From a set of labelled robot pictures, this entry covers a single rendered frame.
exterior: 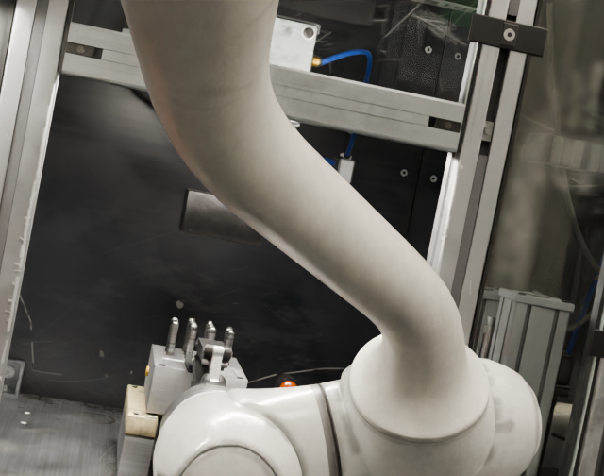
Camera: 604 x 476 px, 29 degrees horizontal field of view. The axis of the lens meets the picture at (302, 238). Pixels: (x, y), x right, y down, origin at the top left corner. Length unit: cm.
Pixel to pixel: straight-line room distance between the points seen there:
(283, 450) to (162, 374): 39
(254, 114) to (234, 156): 3
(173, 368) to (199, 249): 33
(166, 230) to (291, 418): 67
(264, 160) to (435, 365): 23
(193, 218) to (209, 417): 43
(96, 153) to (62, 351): 25
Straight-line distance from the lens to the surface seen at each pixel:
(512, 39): 112
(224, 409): 86
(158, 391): 120
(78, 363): 152
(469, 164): 111
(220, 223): 125
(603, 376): 117
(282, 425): 86
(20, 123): 106
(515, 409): 90
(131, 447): 120
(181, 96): 61
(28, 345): 152
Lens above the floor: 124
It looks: 3 degrees down
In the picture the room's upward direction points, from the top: 11 degrees clockwise
